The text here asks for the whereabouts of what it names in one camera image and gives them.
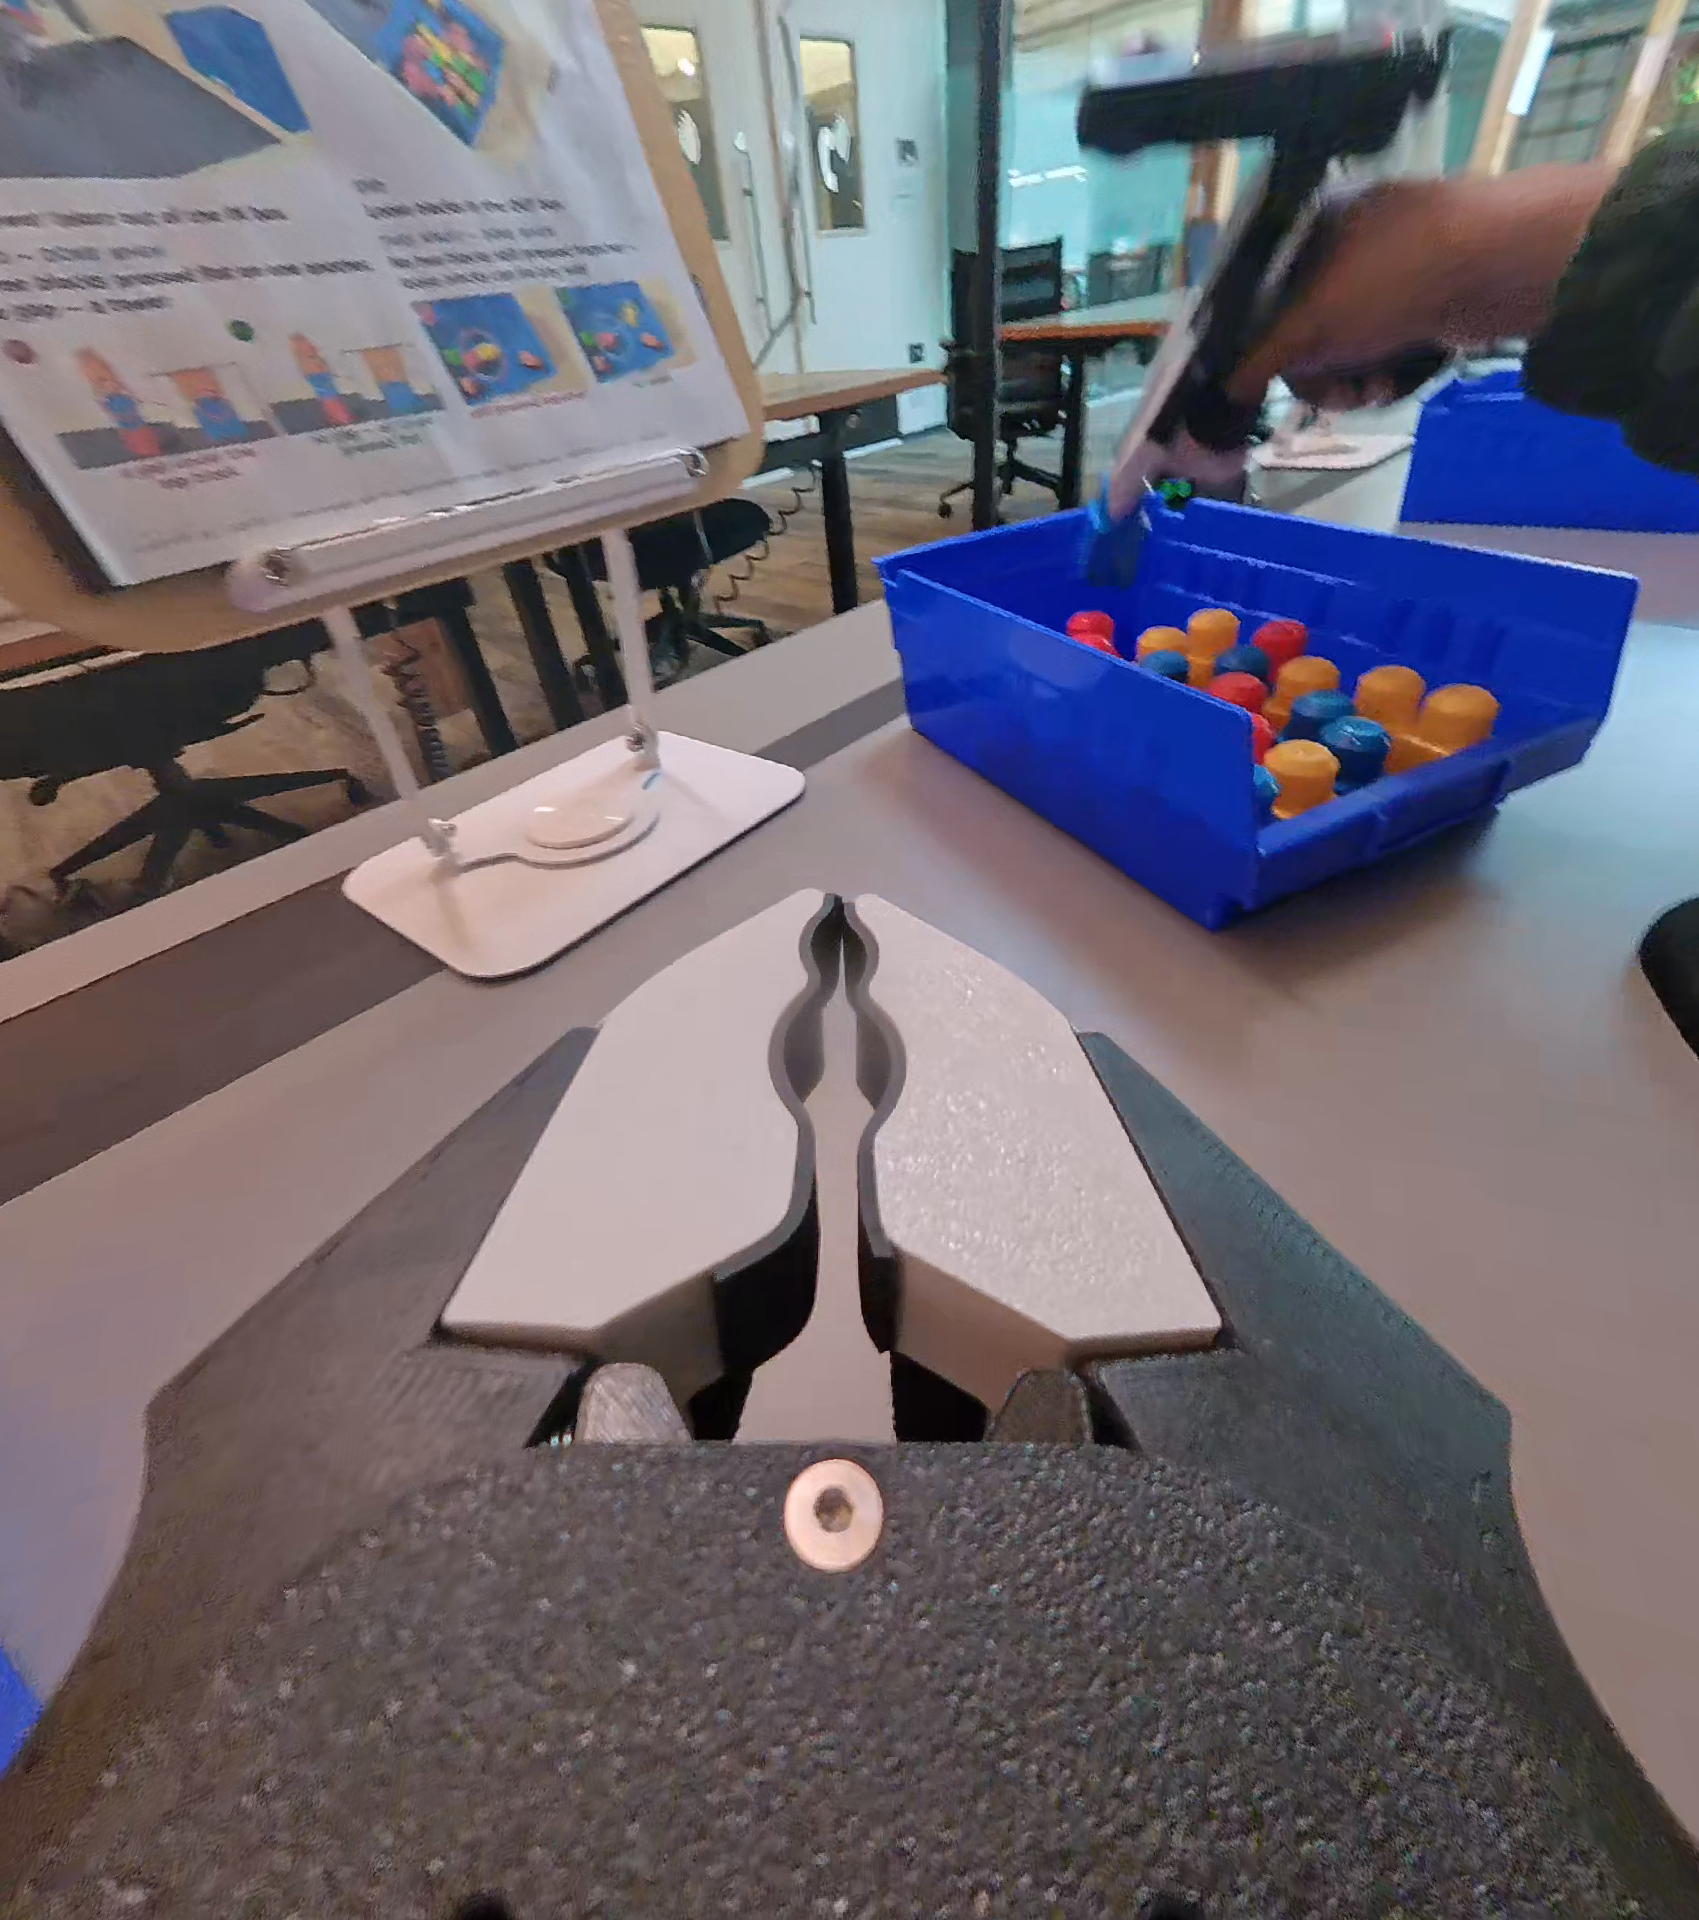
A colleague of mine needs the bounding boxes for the printed instruction poster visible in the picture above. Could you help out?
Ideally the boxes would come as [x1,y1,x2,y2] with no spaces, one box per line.
[0,0,749,589]

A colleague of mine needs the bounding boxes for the person's right hand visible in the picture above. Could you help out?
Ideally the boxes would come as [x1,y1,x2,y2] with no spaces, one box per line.
[1239,156,1619,414]

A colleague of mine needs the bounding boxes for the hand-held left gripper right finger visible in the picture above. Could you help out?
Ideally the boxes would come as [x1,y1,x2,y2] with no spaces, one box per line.
[843,892,1225,1390]

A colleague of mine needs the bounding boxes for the person's right forearm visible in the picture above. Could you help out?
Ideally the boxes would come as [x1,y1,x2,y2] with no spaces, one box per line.
[1521,121,1699,539]

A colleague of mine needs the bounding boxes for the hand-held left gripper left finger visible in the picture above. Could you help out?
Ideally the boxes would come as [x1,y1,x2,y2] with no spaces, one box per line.
[441,888,843,1412]

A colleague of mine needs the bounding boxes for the white document stand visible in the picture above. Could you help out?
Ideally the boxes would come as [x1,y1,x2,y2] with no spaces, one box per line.
[0,0,809,982]

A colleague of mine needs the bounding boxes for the black metal pole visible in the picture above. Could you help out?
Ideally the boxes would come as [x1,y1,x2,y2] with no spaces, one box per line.
[945,0,1015,534]

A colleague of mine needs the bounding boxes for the blue mega block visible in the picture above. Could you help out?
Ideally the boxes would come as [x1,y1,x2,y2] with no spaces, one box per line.
[1081,492,1163,591]

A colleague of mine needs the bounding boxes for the group of mega blocks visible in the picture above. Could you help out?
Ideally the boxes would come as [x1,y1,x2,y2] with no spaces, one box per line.
[1063,605,1503,823]

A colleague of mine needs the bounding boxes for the wooden background desk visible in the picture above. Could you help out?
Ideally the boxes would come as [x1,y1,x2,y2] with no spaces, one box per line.
[751,366,947,619]
[999,293,1181,468]

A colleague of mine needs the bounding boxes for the black office chair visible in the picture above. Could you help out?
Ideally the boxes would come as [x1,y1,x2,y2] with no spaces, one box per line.
[0,614,377,902]
[549,494,775,685]
[939,237,1075,520]

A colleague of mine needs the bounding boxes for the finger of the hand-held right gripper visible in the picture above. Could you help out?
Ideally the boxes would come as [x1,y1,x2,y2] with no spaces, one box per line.
[1103,165,1301,529]

